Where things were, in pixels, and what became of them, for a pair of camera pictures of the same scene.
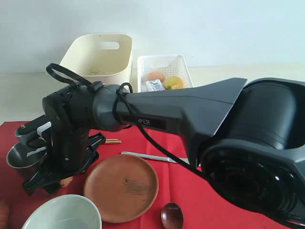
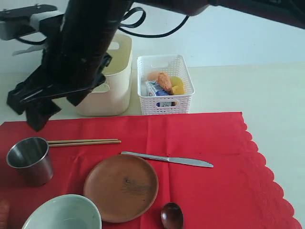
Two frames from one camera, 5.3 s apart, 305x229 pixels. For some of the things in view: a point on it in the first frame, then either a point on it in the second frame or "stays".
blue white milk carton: (154, 85) stays
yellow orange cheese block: (173, 82) stays
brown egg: (156, 75) stays
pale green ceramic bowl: (70, 211) stays
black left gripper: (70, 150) to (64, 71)
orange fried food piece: (65, 182) to (164, 81)
